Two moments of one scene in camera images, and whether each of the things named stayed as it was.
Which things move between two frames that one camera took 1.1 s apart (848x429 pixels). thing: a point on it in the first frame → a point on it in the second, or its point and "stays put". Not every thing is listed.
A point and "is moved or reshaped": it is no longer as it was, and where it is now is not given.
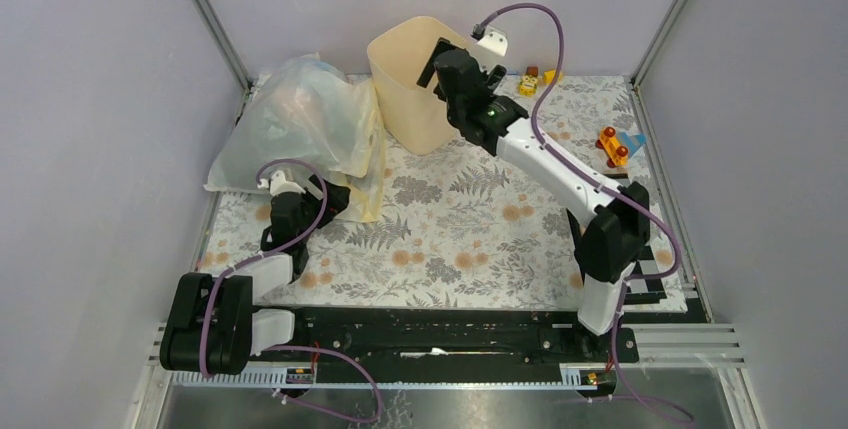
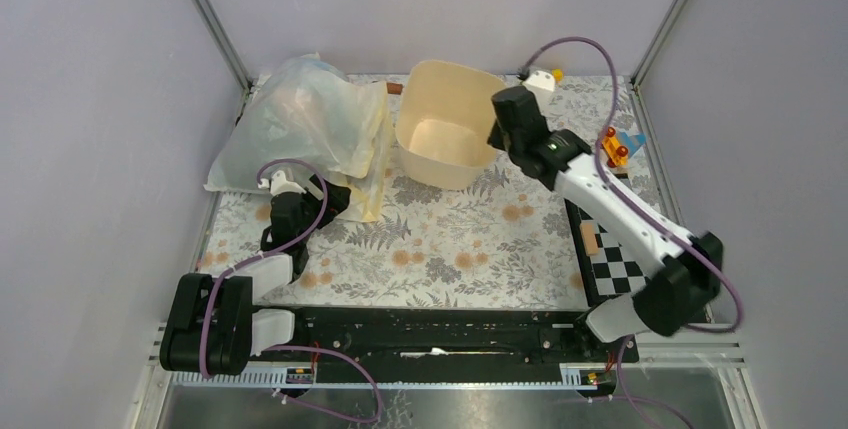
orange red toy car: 615,154 stays put
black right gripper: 430,68 → 494,137
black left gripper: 336,201 stays put
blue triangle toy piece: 633,142 stays put
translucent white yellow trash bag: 307,109 stays put
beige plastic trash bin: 415,117 is moved or reshaped
